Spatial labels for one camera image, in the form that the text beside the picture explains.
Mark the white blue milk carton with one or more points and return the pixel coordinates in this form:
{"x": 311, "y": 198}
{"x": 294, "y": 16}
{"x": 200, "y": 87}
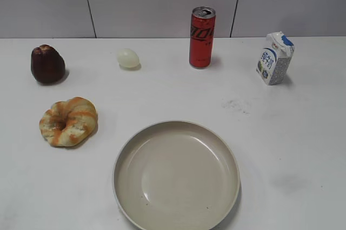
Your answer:
{"x": 275, "y": 58}

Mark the beige round plate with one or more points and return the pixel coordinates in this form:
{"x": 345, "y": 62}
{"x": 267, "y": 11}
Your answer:
{"x": 176, "y": 175}

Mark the white egg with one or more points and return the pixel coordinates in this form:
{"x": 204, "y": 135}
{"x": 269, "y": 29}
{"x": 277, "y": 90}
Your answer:
{"x": 127, "y": 58}

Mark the red soda can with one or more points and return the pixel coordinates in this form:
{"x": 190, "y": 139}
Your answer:
{"x": 201, "y": 36}

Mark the orange striped bagel bread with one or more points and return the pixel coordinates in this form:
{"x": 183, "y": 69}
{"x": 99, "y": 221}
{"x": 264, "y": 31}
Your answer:
{"x": 68, "y": 123}

